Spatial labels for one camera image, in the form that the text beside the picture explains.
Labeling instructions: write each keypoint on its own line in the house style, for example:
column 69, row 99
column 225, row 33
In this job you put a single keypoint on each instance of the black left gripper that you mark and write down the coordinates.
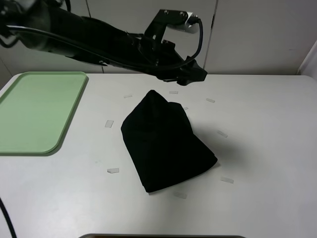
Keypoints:
column 171, row 67

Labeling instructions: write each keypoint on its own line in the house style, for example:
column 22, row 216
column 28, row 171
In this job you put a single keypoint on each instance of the black short sleeve t-shirt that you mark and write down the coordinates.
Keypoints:
column 162, row 145

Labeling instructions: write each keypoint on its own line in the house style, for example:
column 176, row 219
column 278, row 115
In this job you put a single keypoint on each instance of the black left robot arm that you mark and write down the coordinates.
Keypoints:
column 50, row 26

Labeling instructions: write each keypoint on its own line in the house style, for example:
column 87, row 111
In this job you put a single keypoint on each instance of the green plastic tray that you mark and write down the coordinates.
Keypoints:
column 36, row 110

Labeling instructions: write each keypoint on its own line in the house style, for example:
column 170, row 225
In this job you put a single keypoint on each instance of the clear tape marker left edge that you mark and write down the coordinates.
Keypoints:
column 109, row 123

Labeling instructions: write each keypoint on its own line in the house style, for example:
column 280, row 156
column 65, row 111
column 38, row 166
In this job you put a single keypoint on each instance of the clear tape marker right middle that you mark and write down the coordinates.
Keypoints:
column 222, row 133

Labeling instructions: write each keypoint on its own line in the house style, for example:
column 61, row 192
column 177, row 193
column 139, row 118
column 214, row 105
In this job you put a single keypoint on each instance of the clear tape marker near left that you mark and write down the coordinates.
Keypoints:
column 113, row 170

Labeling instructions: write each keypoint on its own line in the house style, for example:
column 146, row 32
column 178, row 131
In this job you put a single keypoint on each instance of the clear tape marker near middle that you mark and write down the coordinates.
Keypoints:
column 180, row 195

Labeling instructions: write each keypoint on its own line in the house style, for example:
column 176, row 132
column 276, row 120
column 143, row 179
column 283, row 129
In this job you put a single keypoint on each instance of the clear tape marker near right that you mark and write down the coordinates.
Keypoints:
column 227, row 180

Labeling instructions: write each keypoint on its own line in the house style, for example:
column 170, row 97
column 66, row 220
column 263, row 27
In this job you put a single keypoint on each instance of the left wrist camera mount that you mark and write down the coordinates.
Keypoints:
column 175, row 19

